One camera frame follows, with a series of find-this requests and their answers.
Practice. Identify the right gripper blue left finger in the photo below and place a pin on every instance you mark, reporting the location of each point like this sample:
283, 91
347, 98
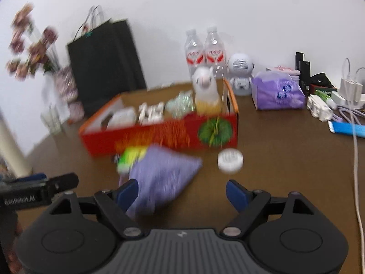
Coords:
126, 194

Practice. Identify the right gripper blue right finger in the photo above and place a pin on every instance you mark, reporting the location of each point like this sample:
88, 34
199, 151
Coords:
237, 195

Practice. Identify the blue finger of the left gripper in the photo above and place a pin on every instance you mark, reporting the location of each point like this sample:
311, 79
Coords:
33, 177
62, 183

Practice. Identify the cotton swab plastic box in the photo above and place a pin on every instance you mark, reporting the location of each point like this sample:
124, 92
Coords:
125, 117

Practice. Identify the white tissue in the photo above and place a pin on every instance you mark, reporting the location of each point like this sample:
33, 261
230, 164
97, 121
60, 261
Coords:
151, 114

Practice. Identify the white alpaca plush toy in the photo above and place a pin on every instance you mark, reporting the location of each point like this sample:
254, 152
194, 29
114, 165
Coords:
207, 98

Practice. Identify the clear plastic bag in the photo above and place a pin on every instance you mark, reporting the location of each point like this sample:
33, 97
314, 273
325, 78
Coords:
181, 105

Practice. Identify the cream thermos bottle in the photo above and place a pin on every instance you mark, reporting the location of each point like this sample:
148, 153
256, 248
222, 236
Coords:
12, 154

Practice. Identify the green milk carton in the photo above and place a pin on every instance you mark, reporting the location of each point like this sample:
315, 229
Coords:
128, 158

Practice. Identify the purple cloth pouch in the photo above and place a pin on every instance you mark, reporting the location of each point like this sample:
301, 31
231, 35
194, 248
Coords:
161, 175

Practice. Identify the clear drinking glass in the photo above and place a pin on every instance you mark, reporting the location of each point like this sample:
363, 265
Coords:
50, 118

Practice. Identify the red cardboard tray box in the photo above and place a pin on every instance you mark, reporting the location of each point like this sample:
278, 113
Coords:
190, 132

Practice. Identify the pink mottled ceramic vase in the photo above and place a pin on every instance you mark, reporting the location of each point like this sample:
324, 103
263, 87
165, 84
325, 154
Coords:
68, 93

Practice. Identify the purple tissue pack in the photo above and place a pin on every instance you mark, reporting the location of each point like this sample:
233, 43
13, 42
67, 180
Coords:
275, 90

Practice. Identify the white small figurine toy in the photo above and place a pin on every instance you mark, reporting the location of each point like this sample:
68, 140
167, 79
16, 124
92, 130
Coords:
318, 108

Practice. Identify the blue flat package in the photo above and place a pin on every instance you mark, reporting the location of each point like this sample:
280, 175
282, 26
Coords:
346, 128

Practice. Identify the dried pink flower bouquet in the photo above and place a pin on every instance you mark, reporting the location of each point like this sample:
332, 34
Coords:
33, 50

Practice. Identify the white robot speaker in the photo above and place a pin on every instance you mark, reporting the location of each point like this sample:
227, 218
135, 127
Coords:
240, 68

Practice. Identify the black paper shopping bag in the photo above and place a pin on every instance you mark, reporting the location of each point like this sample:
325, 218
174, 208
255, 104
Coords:
104, 61

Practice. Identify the green tube item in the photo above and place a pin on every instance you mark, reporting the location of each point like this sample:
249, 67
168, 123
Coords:
327, 99

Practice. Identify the pink white folded pack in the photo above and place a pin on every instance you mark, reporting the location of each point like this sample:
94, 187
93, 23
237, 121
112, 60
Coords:
295, 74

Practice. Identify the black rectangular device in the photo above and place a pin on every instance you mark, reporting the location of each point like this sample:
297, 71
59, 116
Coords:
304, 67

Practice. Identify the right clear water bottle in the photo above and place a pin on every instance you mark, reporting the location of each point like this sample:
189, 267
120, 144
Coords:
215, 55

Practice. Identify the clear water bottle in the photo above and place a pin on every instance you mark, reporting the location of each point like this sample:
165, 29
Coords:
215, 55
194, 51

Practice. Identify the left clear water bottle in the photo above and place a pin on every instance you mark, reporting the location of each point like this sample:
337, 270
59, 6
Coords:
194, 51

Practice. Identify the white power adapter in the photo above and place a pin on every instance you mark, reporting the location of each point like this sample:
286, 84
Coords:
349, 93

